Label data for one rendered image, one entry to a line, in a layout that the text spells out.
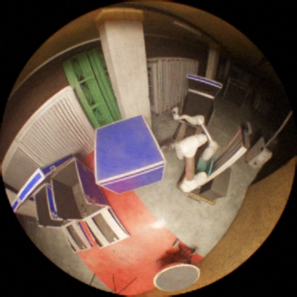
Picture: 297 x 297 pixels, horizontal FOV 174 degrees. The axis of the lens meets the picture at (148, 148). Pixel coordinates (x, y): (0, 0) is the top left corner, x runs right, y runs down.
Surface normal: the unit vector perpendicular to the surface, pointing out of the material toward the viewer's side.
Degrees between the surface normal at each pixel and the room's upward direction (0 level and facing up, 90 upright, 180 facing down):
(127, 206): 0
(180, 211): 0
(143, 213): 0
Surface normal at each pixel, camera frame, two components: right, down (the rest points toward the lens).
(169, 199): -0.07, -0.56
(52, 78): 0.65, 0.60
